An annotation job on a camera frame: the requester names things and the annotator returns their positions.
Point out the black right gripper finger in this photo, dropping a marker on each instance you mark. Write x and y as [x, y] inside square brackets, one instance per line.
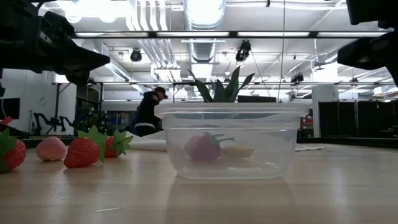
[363, 60]
[363, 48]

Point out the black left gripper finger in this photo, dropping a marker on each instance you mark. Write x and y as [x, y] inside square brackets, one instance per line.
[82, 63]
[81, 51]

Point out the red plastic strawberry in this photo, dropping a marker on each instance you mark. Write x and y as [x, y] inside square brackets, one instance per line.
[81, 152]
[205, 149]
[15, 155]
[109, 148]

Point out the yellow plastic banana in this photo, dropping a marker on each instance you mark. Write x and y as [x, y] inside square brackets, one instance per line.
[239, 152]

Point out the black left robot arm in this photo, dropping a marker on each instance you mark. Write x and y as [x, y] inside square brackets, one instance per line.
[12, 46]

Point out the background black robot arm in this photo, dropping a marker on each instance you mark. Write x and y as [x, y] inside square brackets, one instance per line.
[40, 123]
[65, 123]

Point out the clear plastic tupperware container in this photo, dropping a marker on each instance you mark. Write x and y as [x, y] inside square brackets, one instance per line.
[230, 169]

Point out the black background shelf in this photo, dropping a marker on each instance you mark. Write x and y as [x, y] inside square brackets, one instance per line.
[90, 96]

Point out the black ceiling spotlight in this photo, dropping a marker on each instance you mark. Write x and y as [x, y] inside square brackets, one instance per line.
[297, 77]
[242, 53]
[136, 56]

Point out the black cabinet row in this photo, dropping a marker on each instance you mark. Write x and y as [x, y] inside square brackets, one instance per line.
[373, 119]

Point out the black overhead light bar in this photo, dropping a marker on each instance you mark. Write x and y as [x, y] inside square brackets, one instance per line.
[152, 34]

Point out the red background object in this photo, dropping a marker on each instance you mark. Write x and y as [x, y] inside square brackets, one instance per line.
[6, 120]

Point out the red background bin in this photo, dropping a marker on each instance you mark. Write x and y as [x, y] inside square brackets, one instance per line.
[306, 121]

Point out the black background monitor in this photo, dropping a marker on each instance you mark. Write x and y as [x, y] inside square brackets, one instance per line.
[258, 99]

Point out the green plant in white pot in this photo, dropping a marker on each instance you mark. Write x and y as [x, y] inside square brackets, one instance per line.
[233, 84]

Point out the black wall monitor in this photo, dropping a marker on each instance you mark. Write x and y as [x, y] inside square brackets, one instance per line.
[9, 109]

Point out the silver ventilation duct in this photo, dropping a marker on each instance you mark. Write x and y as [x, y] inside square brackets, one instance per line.
[203, 18]

